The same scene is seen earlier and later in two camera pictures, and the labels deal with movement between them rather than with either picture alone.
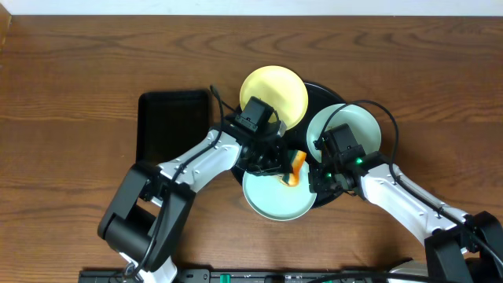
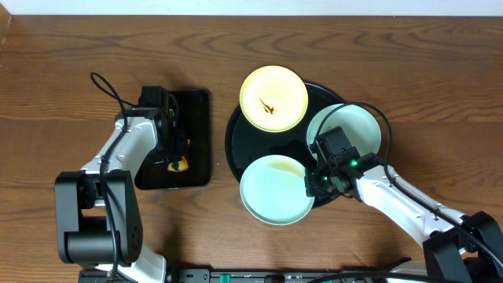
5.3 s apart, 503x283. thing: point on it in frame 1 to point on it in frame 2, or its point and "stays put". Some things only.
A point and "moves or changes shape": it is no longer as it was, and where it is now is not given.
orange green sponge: [296, 159] moves or changes shape
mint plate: [362, 123] stays put
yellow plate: [280, 88] stays put
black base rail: [223, 276] stays put
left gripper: [267, 164] to [175, 148]
